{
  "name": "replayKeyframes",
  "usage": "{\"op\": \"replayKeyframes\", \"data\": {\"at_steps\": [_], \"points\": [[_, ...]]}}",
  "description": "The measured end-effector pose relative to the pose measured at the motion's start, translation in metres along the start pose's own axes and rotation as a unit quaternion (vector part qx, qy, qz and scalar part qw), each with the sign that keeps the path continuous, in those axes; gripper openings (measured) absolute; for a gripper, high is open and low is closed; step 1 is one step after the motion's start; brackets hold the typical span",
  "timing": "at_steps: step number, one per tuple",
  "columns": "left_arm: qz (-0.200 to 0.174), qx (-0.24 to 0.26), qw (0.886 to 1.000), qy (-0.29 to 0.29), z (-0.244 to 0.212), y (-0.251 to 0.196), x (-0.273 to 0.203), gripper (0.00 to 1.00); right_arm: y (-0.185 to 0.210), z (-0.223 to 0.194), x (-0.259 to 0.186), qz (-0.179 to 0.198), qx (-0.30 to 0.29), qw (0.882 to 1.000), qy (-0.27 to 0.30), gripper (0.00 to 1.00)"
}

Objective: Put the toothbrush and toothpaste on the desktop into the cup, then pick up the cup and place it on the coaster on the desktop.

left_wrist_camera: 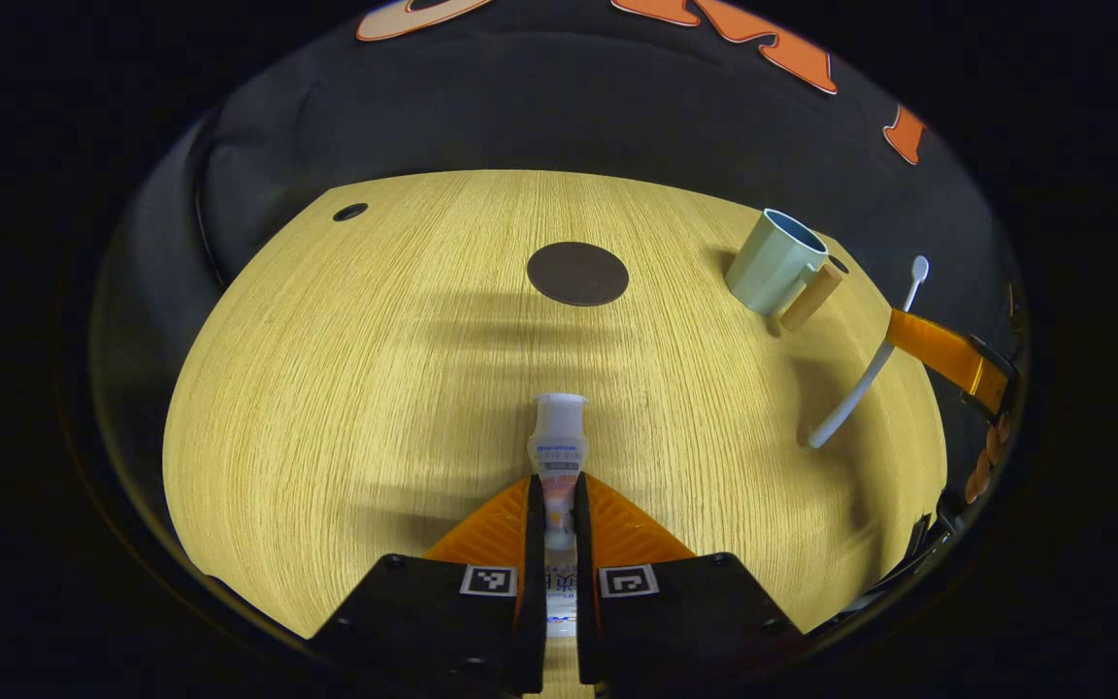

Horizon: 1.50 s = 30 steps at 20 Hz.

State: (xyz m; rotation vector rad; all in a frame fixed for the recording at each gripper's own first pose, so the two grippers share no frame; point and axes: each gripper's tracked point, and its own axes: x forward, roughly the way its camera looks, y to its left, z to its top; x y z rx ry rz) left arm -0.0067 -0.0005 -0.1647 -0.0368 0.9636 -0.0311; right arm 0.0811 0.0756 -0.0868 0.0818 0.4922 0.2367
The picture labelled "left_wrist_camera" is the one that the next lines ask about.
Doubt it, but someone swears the pale green cup wooden handle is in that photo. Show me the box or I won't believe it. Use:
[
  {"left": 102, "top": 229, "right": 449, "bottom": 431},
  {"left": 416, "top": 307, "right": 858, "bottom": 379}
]
[{"left": 725, "top": 208, "right": 844, "bottom": 332}]

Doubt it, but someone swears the dark brown round coaster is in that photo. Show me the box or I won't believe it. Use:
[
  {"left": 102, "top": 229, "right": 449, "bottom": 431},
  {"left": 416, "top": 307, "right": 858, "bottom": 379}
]
[{"left": 527, "top": 242, "right": 630, "bottom": 308}]

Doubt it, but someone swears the white toothpaste tube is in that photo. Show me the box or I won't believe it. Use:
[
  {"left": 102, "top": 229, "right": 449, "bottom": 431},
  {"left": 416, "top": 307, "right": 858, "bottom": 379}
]
[{"left": 527, "top": 393, "right": 589, "bottom": 642}]

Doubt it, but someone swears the light blue toothbrush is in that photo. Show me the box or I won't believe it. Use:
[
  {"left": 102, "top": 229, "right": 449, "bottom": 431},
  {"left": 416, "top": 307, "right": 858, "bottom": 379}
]
[{"left": 807, "top": 255, "right": 931, "bottom": 449}]

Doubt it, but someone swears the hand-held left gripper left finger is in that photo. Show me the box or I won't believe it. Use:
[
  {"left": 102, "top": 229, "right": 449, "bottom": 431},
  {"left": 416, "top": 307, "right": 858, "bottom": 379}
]
[{"left": 312, "top": 474, "right": 547, "bottom": 696}]

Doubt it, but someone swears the black backdrop cloth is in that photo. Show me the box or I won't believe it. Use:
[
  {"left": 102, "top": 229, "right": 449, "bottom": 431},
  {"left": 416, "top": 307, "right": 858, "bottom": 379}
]
[{"left": 93, "top": 0, "right": 1026, "bottom": 467}]

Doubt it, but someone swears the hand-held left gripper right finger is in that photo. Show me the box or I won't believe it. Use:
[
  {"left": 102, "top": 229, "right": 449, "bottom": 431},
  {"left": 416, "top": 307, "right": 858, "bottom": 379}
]
[{"left": 574, "top": 473, "right": 807, "bottom": 696}]

